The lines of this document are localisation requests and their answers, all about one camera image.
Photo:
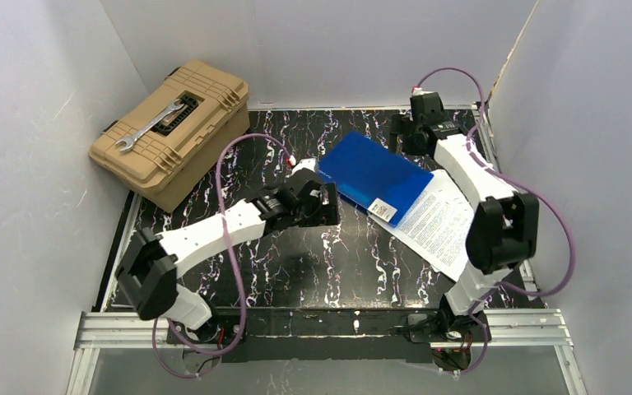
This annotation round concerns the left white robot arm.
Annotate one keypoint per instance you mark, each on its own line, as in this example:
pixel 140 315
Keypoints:
pixel 150 269

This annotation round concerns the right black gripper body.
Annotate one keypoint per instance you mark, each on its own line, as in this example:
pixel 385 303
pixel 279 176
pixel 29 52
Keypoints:
pixel 399 133

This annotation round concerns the white printed paper files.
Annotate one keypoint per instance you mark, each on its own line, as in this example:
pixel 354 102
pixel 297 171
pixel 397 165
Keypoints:
pixel 436 226

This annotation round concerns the tan plastic toolbox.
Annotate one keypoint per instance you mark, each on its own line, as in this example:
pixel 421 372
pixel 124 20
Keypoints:
pixel 170 159

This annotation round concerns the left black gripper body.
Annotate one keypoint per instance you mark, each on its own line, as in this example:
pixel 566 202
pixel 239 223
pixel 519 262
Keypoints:
pixel 326 202

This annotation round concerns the silver open-end wrench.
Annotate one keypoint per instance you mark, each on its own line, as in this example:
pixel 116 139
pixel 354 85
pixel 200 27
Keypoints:
pixel 127 143

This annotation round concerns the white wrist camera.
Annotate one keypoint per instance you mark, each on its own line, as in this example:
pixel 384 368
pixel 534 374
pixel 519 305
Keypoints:
pixel 310 164
pixel 417 90

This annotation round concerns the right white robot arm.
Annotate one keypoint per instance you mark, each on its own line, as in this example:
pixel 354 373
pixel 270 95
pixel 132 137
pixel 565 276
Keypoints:
pixel 503 230

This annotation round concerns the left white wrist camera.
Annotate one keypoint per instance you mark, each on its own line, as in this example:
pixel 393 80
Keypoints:
pixel 310 164

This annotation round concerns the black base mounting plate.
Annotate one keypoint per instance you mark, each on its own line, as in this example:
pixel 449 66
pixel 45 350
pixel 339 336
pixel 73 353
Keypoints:
pixel 412 335

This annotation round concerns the blue plastic folder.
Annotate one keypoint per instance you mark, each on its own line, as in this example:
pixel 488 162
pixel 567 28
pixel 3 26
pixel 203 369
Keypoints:
pixel 384 184

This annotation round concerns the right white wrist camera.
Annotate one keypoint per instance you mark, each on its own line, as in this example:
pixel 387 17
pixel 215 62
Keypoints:
pixel 417 90

